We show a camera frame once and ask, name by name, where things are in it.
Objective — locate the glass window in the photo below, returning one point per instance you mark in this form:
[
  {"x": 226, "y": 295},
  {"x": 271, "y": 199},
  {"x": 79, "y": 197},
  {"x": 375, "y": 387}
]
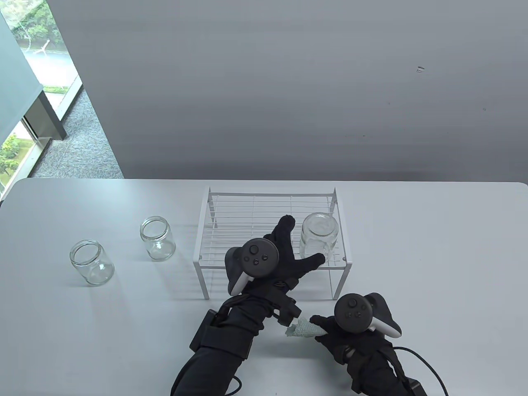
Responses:
[{"x": 49, "y": 57}]

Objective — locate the clear glass jar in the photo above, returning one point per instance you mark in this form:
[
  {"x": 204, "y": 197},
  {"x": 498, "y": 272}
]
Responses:
[
  {"x": 319, "y": 235},
  {"x": 159, "y": 243},
  {"x": 93, "y": 266}
]

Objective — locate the black and white controller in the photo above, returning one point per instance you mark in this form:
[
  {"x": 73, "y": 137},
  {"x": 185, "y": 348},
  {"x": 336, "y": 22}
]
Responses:
[
  {"x": 255, "y": 258},
  {"x": 352, "y": 311}
]

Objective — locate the person's right forearm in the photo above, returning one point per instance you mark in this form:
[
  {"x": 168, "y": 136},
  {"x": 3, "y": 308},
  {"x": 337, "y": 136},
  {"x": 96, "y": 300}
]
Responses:
[{"x": 379, "y": 379}]

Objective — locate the person's left hand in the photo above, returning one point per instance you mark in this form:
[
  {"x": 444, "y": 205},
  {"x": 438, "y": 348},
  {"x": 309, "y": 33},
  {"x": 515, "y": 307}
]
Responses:
[{"x": 288, "y": 268}]

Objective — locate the black forearm sensor pack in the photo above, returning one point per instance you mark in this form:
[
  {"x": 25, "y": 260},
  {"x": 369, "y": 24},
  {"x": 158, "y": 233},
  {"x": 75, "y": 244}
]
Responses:
[
  {"x": 220, "y": 336},
  {"x": 416, "y": 390}
]

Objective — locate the person's left forearm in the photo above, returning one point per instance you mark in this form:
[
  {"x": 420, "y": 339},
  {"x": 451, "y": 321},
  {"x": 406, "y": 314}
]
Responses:
[{"x": 198, "y": 375}]

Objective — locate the green fish scale cleaning cloth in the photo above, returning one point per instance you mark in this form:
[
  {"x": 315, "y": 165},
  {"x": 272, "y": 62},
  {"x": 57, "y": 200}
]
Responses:
[{"x": 303, "y": 330}]

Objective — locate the grey window column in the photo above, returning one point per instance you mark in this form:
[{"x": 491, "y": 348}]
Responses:
[{"x": 16, "y": 90}]

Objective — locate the person's right hand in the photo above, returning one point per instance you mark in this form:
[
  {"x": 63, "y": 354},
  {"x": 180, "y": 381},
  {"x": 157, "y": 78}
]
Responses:
[{"x": 350, "y": 344}]

